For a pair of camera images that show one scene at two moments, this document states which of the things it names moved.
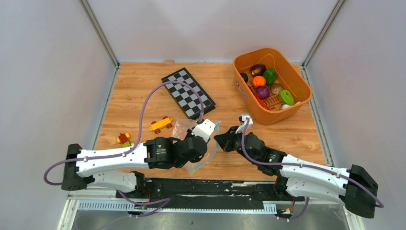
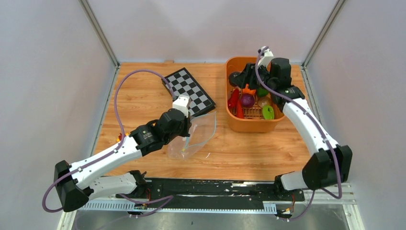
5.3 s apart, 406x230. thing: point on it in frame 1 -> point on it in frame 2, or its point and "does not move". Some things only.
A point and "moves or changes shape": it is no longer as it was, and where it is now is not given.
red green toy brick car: [123, 139] does not move
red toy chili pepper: [260, 101] -> [231, 101]
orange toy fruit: [258, 81] moves or changes shape
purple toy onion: [263, 92] -> [247, 100]
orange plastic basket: [271, 87] moves or changes shape
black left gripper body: [189, 135] -> [183, 131]
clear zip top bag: [179, 129] moves or changes shape
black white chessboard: [187, 98] does not move
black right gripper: [225, 140] -> [246, 76]
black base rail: [208, 190] does not move
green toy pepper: [270, 74] moves or changes shape
